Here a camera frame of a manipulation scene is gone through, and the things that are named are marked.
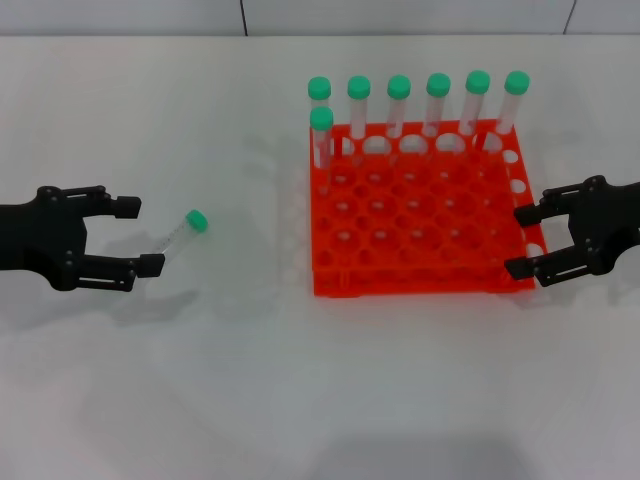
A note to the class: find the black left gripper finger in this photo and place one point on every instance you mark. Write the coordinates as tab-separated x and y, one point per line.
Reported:
150	265
127	207

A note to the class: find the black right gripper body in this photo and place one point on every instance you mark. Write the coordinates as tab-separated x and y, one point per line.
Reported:
615	225

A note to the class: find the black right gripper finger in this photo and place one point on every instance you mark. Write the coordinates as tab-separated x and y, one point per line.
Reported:
520	269
529	215

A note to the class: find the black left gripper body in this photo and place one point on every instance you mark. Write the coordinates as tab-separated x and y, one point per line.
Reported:
45	235

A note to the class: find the clear graduated green-capped test tube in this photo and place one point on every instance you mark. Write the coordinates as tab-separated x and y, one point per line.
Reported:
196	220

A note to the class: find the orange plastic test tube rack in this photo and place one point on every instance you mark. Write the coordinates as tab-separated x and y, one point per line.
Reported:
415	225

